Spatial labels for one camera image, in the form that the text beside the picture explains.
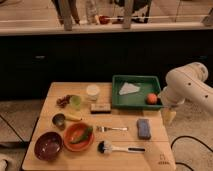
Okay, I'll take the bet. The small metal cup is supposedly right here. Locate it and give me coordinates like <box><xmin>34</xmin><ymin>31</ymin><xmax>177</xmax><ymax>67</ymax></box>
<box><xmin>52</xmin><ymin>113</ymin><xmax>65</xmax><ymax>130</ymax></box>

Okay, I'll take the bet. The orange fruit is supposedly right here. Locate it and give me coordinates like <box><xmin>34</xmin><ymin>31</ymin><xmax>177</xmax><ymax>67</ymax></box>
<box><xmin>146</xmin><ymin>93</ymin><xmax>158</xmax><ymax>105</ymax></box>

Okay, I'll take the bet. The green pepper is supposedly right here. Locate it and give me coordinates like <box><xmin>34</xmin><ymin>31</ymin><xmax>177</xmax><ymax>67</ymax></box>
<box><xmin>71</xmin><ymin>126</ymin><xmax>93</xmax><ymax>144</ymax></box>

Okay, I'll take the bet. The yellow banana toy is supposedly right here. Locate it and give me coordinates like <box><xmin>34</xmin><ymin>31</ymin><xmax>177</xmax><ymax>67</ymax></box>
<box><xmin>65</xmin><ymin>114</ymin><xmax>82</xmax><ymax>121</ymax></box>

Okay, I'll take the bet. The green plastic tray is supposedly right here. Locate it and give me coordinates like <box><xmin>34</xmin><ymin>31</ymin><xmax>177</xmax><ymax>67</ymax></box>
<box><xmin>112</xmin><ymin>75</ymin><xmax>163</xmax><ymax>110</ymax></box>

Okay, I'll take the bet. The white plastic cup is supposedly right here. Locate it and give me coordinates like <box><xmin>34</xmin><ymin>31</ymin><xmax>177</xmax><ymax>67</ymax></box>
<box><xmin>86</xmin><ymin>84</ymin><xmax>100</xmax><ymax>101</ymax></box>

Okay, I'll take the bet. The red object on shelf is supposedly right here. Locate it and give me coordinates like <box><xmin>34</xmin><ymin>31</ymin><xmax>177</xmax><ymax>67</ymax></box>
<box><xmin>99</xmin><ymin>15</ymin><xmax>110</xmax><ymax>25</ymax></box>

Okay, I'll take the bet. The dish brush with black handle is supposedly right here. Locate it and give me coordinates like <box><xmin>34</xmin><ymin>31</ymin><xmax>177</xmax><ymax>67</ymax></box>
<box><xmin>97</xmin><ymin>141</ymin><xmax>145</xmax><ymax>154</ymax></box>

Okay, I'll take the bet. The blue sponge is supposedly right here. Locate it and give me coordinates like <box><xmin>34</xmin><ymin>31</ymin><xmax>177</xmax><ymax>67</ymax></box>
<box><xmin>137</xmin><ymin>119</ymin><xmax>151</xmax><ymax>140</ymax></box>

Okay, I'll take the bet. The silver fork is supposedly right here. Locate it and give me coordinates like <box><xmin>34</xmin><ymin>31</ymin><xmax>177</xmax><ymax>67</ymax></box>
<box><xmin>96</xmin><ymin>126</ymin><xmax>128</xmax><ymax>132</ymax></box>

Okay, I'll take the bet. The orange bowl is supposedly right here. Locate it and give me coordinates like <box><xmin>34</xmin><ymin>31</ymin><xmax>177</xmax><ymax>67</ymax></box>
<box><xmin>63</xmin><ymin>122</ymin><xmax>94</xmax><ymax>152</ymax></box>

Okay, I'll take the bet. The dark purple bowl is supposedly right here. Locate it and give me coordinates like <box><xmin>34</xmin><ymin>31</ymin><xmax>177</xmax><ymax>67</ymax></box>
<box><xmin>34</xmin><ymin>132</ymin><xmax>62</xmax><ymax>161</ymax></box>

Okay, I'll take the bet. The black cable on floor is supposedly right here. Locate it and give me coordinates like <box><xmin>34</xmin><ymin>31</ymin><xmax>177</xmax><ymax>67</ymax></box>
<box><xmin>170</xmin><ymin>134</ymin><xmax>213</xmax><ymax>171</ymax></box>

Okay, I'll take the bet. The wooden block eraser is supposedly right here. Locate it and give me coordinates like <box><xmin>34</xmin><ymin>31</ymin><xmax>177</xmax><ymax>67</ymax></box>
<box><xmin>90</xmin><ymin>103</ymin><xmax>111</xmax><ymax>114</ymax></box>

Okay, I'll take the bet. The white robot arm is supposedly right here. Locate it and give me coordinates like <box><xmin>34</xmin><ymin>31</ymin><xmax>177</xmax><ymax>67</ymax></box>
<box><xmin>158</xmin><ymin>62</ymin><xmax>213</xmax><ymax>125</ymax></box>

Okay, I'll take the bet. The white cloth in tray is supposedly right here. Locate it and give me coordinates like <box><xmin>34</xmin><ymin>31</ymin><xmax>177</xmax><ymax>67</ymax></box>
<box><xmin>119</xmin><ymin>82</ymin><xmax>140</xmax><ymax>95</ymax></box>

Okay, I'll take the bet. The green plastic cup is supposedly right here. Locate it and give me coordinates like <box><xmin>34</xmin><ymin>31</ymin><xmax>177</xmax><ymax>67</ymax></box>
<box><xmin>70</xmin><ymin>95</ymin><xmax>82</xmax><ymax>110</ymax></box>

